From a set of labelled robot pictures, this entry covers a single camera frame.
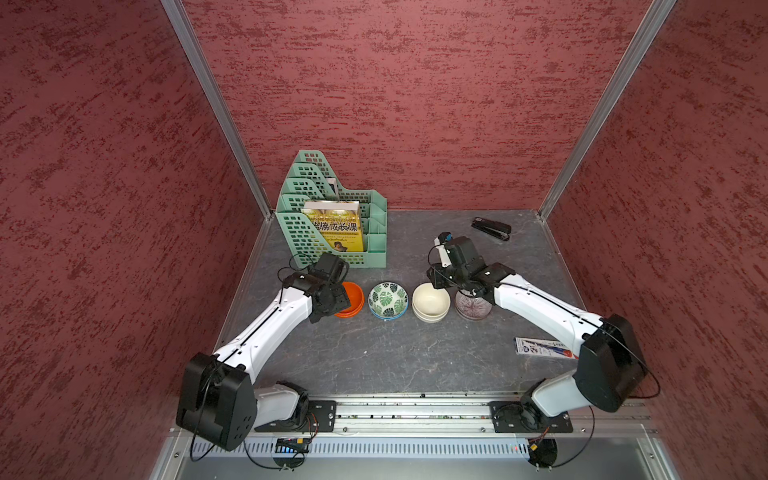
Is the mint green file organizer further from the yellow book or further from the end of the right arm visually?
the end of the right arm

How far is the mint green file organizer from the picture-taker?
869 millimetres

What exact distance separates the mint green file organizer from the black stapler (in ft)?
1.25

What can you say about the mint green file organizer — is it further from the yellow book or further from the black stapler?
the black stapler

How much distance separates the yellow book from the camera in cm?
87

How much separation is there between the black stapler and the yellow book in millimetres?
496

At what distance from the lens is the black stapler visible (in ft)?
3.78
